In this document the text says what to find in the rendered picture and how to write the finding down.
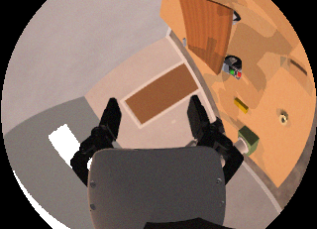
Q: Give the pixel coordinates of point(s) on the brown rectangular block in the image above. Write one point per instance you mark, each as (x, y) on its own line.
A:
(298, 72)

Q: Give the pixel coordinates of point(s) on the beige roll of tape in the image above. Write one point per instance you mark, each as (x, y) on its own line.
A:
(285, 116)

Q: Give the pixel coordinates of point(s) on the brown wooden dolly with black caster wheels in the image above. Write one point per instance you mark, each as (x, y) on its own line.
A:
(208, 26)

